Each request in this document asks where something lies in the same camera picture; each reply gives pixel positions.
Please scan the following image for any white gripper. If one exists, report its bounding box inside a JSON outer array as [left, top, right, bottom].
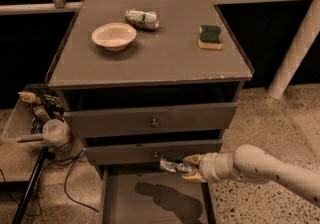
[[181, 153, 221, 183]]

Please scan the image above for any silver blue redbull can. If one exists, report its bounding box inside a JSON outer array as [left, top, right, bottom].
[[159, 156, 196, 174]]

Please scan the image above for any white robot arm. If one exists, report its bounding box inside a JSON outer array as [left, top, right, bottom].
[[184, 0, 320, 206]]

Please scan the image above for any grey middle drawer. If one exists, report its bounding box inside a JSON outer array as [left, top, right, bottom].
[[84, 139, 223, 165]]

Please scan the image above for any grey drawer cabinet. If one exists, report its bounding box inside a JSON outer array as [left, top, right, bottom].
[[45, 0, 255, 224]]

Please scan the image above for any grey top drawer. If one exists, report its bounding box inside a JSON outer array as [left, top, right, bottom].
[[64, 102, 237, 138]]

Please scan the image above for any silver green can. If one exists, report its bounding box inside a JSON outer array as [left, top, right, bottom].
[[125, 9, 160, 31]]

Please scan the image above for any green yellow sponge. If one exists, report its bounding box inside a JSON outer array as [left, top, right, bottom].
[[197, 25, 222, 50]]

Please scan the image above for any clear plastic cup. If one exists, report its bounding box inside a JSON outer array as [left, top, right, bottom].
[[43, 119, 69, 146]]

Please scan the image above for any white paper bowl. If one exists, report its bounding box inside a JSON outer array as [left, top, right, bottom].
[[91, 23, 137, 52]]

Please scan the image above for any colourful snack bag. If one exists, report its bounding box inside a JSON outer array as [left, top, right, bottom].
[[41, 94, 64, 112]]

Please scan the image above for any black pole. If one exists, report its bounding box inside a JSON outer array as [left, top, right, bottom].
[[12, 147, 48, 224]]

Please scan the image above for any clear plastic bin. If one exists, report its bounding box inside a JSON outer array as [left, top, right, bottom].
[[0, 83, 73, 147]]

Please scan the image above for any black cable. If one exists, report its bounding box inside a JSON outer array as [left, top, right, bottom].
[[0, 136, 100, 217]]

